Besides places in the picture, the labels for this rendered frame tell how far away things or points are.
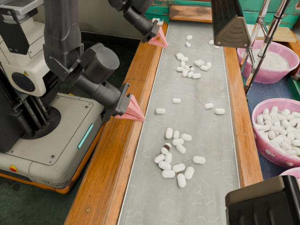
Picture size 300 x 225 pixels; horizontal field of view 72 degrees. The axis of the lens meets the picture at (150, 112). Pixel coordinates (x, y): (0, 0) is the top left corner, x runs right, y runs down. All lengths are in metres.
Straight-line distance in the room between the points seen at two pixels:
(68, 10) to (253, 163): 0.59
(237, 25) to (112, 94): 0.32
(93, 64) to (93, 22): 2.26
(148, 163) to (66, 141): 0.78
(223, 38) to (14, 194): 1.46
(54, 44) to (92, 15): 2.20
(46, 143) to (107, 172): 0.82
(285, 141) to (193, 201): 0.37
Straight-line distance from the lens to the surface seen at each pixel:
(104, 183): 0.58
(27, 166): 1.33
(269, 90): 1.08
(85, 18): 2.75
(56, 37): 0.49
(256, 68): 0.85
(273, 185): 0.23
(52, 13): 0.48
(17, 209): 1.56
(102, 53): 0.46
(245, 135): 0.72
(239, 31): 0.52
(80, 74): 0.50
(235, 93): 0.85
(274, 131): 0.82
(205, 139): 0.70
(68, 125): 1.40
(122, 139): 0.65
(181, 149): 0.64
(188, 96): 0.83
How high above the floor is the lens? 1.29
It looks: 47 degrees down
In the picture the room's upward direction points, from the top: straight up
